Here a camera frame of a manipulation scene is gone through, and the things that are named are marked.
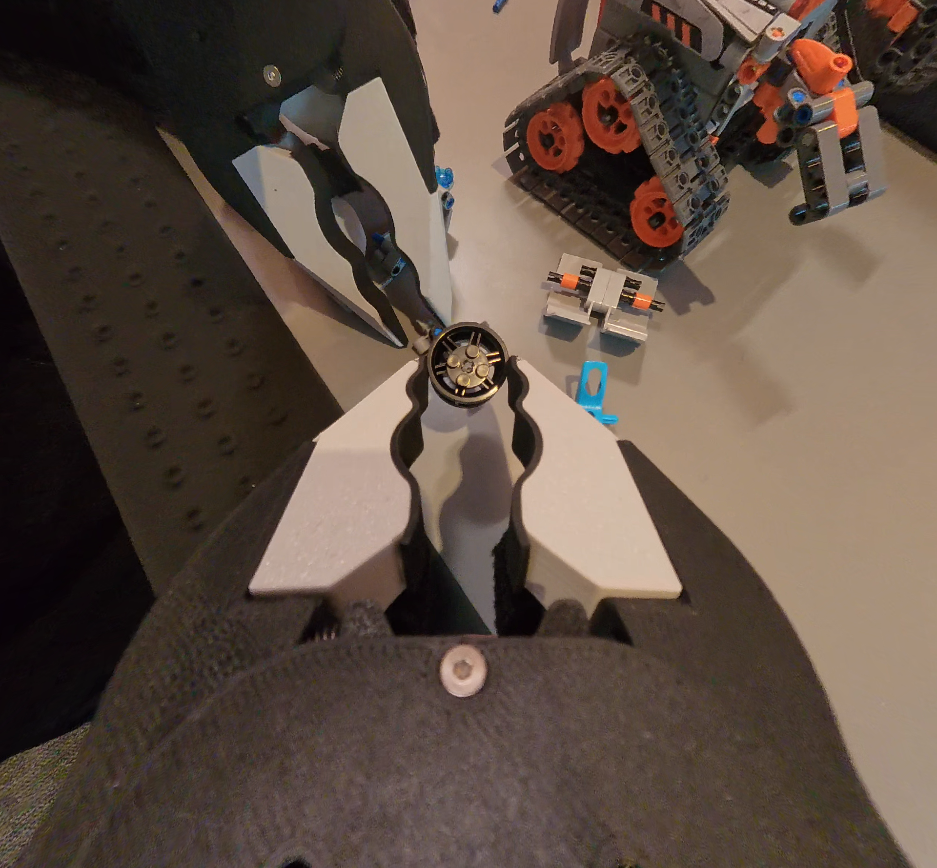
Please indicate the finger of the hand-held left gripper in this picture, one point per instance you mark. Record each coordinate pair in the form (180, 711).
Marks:
(395, 150)
(293, 209)

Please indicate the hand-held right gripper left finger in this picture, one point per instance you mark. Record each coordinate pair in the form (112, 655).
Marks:
(344, 516)

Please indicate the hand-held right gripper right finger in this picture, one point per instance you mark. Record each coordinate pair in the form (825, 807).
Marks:
(585, 516)

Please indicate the grey curved panel blue stud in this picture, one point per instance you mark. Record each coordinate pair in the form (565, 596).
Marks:
(399, 289)

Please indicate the black toy wheel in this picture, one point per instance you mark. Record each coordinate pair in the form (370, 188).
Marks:
(434, 364)

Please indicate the blue brick separator tool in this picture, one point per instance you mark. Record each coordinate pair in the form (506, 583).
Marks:
(589, 388)

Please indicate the black perforated panel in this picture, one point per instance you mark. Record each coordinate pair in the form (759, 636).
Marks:
(146, 333)

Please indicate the grey panel assembly orange bushes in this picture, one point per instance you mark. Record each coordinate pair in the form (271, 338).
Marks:
(571, 304)

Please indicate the grey orange tracked toy robot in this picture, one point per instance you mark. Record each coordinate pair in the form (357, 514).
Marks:
(703, 150)

